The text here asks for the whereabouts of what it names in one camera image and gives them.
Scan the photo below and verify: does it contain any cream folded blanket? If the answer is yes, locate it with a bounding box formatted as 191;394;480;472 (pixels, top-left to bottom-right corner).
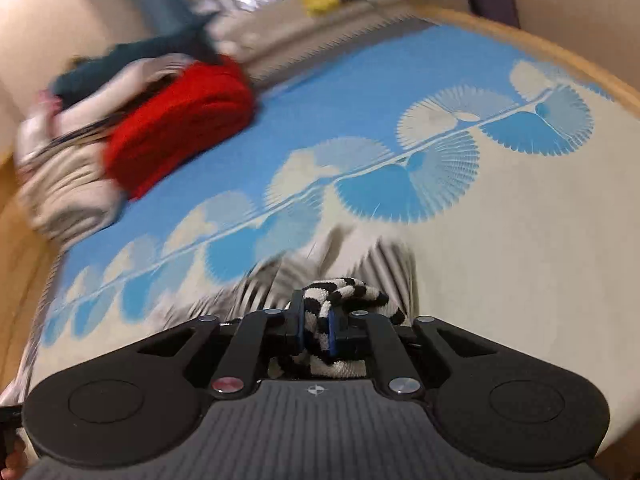
17;142;125;250

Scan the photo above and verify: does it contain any wooden headboard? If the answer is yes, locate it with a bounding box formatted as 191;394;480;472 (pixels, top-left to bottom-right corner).
0;153;58;387

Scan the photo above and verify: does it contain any red folded blanket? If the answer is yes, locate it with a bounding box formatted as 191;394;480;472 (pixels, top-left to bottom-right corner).
103;55;256;200

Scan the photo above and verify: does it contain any teal shark plush toy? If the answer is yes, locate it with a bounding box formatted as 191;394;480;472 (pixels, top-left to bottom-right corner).
49;12;220;110

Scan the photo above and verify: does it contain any black white striped garment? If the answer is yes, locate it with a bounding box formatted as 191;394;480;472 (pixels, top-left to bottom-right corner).
156;226;418;379

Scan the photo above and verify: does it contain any blue patterned bed sheet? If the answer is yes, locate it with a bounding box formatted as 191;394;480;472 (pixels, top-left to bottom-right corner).
1;18;639;444

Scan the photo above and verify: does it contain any white folded bedding stack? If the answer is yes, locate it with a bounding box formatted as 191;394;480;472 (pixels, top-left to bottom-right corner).
14;53;194;171

